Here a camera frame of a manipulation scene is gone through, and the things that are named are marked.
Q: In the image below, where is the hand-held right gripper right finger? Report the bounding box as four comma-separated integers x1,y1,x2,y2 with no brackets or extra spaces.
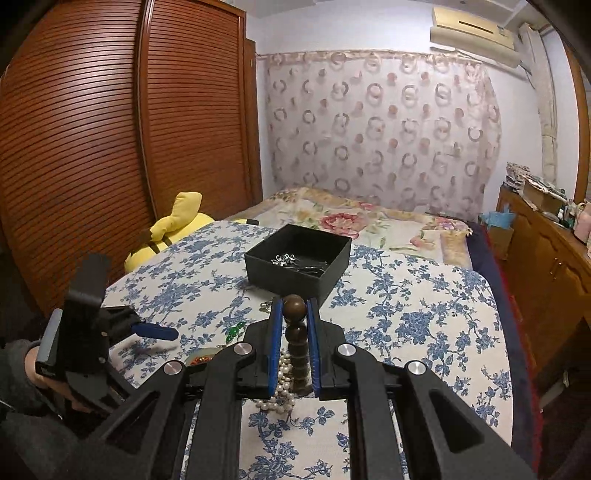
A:
306,296,539,480

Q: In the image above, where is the floral fabric bundle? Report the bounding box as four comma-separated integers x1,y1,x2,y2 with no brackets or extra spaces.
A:
505,161,533,188

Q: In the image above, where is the wooden window frame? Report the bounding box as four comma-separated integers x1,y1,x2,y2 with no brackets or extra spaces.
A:
556,28,591,204

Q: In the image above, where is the brown slatted wooden wardrobe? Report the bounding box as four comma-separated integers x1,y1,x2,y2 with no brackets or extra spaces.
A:
0,0,264,317

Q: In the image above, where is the pale green jade bangle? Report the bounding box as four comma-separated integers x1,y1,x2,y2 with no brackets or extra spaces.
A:
187,348,219,367

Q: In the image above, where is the black jewelry box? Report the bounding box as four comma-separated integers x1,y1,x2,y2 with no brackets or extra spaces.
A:
244,224,353,303

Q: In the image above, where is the floral bed blanket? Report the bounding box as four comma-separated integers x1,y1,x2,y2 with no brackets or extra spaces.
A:
224,187,472,268

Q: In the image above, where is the person's left forearm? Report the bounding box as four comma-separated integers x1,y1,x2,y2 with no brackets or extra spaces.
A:
0,339,109,480

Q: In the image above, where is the beige tied curtain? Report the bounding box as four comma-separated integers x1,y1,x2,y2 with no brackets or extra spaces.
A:
517,23,560,185

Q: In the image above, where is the small cardboard box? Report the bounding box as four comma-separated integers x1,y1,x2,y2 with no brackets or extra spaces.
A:
485,224,515,260

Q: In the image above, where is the long wooden cabinet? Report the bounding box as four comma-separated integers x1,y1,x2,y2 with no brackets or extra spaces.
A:
496,185,591,386

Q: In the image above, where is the ring patterned sheer curtain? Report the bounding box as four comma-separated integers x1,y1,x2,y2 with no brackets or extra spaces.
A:
263,51,503,223

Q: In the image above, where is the flat cardboard box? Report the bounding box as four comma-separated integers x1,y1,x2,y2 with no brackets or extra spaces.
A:
521,178,567,213

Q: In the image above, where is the blue floral tablecloth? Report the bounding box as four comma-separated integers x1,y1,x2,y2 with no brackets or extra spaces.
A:
104,220,513,480

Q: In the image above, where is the blue plastic bag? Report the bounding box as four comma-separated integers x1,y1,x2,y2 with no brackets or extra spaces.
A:
478,205,516,230

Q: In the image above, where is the person's left hand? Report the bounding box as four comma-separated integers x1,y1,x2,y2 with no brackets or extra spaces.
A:
25,344,93,414

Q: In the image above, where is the brown wooden bead bracelet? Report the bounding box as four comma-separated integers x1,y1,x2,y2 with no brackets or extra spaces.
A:
283,295,312,398

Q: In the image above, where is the pink thermos jug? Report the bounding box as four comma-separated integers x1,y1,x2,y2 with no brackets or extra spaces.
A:
573,200,591,241

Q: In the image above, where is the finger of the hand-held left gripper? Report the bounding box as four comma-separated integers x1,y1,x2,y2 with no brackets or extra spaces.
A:
104,305,180,344
99,360,141,404

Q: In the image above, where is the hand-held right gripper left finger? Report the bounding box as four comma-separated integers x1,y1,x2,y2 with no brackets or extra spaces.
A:
74,298,283,480

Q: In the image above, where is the dark blue bed cover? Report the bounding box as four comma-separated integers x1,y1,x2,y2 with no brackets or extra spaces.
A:
465,222,542,462

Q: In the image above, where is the yellow plush toy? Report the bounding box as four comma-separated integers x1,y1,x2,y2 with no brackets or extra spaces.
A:
124,191,216,273

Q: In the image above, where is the white pearl necklace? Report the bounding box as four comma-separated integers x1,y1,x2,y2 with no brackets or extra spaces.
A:
254,348,297,417

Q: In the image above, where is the beige wall air conditioner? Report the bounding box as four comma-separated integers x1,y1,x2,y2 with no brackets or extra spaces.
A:
429,6,520,70

